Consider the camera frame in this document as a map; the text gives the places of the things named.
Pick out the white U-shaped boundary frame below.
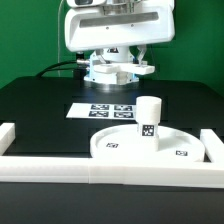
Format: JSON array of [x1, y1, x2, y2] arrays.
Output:
[[0, 123, 224, 188]]

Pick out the white thin cable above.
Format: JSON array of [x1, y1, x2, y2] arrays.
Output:
[[57, 0, 66, 78]]

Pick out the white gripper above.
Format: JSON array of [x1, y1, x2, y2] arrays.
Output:
[[64, 0, 175, 66]]

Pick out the black cables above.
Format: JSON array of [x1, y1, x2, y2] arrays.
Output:
[[35, 60, 88, 78]]

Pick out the white sheet with markers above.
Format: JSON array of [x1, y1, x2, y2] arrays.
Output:
[[66, 103, 136, 120]]

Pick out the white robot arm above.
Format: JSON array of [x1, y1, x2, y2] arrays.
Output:
[[64, 0, 175, 89]]

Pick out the white round table top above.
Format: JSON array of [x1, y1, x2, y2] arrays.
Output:
[[90, 124, 205, 162]]

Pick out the white cross-shaped table base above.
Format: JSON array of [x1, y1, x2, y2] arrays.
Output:
[[93, 63, 155, 85]]

